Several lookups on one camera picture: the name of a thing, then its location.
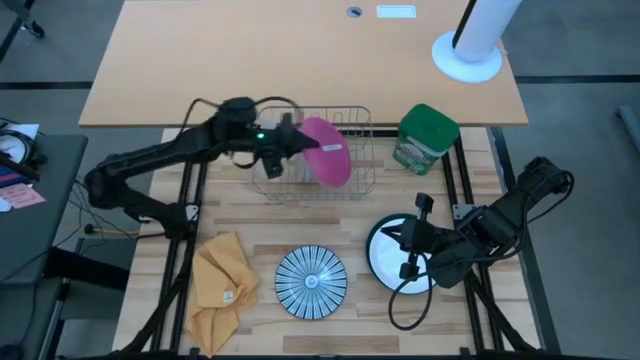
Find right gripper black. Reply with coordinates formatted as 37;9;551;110
380;191;451;257

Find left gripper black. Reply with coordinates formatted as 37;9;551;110
252;113;321;156

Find pink plate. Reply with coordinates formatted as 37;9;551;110
298;116;353;189

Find dark green bowl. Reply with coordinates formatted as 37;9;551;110
365;213;436;296

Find blue striped white plate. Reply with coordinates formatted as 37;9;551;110
274;244;349;321

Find beige desk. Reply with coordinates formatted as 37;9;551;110
78;0;530;129

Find green Cascade detergent tub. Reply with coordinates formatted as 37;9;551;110
392;103;460;176

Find white desk outlet cover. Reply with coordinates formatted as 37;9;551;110
375;4;418;20

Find yellow cloth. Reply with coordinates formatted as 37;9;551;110
183;230;260;359

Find white column with black stripe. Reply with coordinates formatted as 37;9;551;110
431;0;524;85

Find black headphones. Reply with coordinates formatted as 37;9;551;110
0;128;49;182

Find grey side table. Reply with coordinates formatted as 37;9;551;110
0;133;89;287

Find white paper sheet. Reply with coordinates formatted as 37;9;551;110
0;123;40;142

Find pink paper sheet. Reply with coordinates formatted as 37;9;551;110
0;182;47;210

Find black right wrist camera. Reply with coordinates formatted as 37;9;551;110
398;255;422;281

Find grey wire dish rack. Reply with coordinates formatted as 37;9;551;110
251;104;377;202

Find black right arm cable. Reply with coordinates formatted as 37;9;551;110
387;272;434;332

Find black aluminium rig frame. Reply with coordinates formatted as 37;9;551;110
112;127;564;360

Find yellow-handled tool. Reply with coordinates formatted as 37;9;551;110
82;223;142;237

